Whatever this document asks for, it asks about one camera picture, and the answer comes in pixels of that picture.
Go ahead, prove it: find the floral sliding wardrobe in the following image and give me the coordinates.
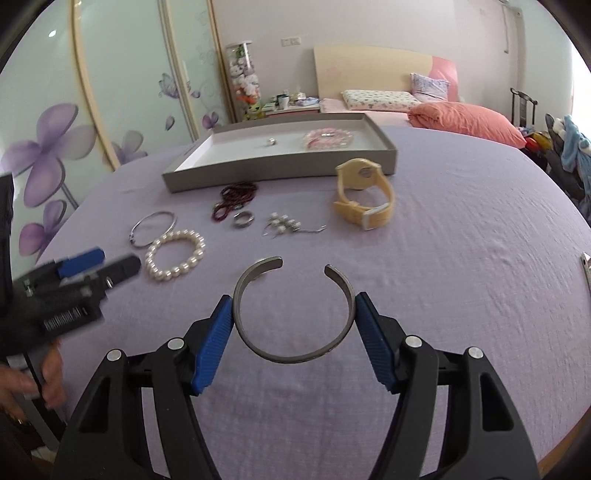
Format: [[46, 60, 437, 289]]
[[0, 0, 232, 261]]

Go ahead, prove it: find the pink bead bracelet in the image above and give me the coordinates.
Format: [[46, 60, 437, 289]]
[[302, 128, 356, 150]]

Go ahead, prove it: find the dark red bead string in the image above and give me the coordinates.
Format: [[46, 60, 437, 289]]
[[211, 181, 259, 222]]

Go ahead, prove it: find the grey cardboard tray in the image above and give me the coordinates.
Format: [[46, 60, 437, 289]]
[[161, 112, 398, 194]]

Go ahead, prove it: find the purple cloth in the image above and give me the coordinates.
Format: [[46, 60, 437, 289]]
[[33, 124, 591, 480]]

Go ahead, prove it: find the pearl cluster chain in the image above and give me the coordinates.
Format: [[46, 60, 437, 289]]
[[262, 212, 328, 237]]

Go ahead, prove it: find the pink white nightstand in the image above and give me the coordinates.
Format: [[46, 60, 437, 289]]
[[265, 99, 322, 123]]

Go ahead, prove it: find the clear tube of plush toys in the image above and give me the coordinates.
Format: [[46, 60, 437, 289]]
[[225, 41, 263, 116]]

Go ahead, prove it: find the small purple white pillow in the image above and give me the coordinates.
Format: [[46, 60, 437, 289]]
[[409, 72, 450, 103]]

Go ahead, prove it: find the yellow wrist watch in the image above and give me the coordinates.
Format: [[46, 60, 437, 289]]
[[333, 157, 397, 232]]

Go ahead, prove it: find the white pearl bracelet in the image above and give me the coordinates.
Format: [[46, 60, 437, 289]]
[[145, 229, 206, 282]]

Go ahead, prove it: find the thin silver bangle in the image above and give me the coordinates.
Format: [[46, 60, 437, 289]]
[[129, 210, 179, 249]]

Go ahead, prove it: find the person's left hand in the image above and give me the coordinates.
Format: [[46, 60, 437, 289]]
[[0, 344, 66, 416]]

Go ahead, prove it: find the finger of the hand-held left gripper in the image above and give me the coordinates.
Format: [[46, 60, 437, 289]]
[[56, 248, 105, 278], [88, 255, 142, 289]]

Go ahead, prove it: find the colourful toy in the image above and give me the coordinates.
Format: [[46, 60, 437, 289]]
[[521, 126, 556, 154]]

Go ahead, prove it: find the bed with pink sheet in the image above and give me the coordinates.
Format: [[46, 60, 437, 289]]
[[319, 97, 416, 128]]

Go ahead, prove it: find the floral print pillow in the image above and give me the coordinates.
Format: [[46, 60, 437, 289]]
[[341, 89, 417, 113]]

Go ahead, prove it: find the pile of clothes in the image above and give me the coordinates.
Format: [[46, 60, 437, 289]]
[[544, 113, 591, 210]]

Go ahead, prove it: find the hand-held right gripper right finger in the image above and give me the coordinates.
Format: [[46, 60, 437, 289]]
[[353, 292, 541, 480]]

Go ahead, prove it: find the silver cuff bracelet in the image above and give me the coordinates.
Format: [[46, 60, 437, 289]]
[[233, 256, 356, 365]]

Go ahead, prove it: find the cream pink headboard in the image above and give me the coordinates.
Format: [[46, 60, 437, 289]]
[[313, 45, 461, 103]]

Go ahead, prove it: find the folded pink quilt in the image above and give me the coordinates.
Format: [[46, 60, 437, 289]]
[[408, 101, 527, 150]]

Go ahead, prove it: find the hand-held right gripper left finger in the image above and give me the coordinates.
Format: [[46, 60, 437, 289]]
[[51, 294, 234, 480]]

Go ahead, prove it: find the dark wooden chair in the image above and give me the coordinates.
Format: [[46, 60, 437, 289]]
[[510, 87, 539, 128]]

